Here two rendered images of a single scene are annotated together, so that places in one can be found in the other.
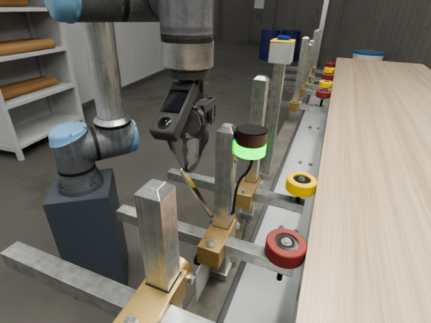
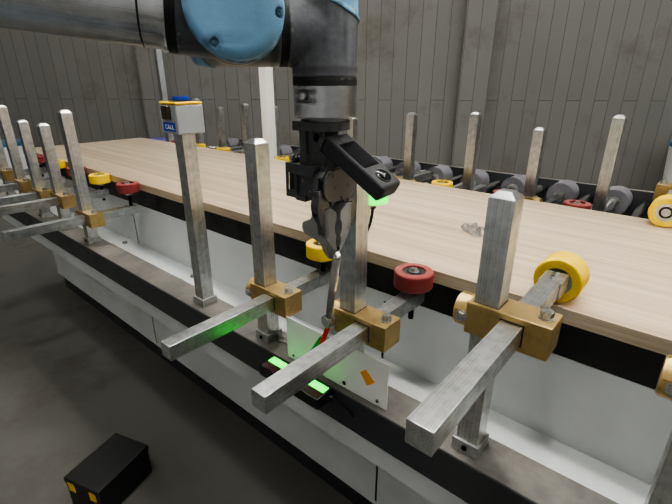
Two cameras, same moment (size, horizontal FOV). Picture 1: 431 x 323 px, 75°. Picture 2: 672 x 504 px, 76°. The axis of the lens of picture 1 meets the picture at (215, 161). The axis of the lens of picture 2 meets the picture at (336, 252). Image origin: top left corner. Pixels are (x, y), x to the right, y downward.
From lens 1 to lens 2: 0.72 m
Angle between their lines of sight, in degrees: 63
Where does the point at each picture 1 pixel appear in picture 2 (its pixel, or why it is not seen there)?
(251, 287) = not seen: hidden behind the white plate
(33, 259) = (452, 394)
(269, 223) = not seen: hidden behind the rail
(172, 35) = (348, 76)
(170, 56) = (344, 102)
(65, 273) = (477, 365)
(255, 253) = (402, 302)
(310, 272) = (449, 271)
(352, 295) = (472, 264)
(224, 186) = (363, 252)
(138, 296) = (513, 313)
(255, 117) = (264, 193)
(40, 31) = not seen: outside the picture
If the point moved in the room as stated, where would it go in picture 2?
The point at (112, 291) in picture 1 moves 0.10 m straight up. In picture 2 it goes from (502, 333) to (514, 262)
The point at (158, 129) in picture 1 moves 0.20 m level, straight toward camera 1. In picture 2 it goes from (388, 183) to (544, 187)
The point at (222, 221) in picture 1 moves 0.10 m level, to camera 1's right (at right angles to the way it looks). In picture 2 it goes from (361, 299) to (375, 278)
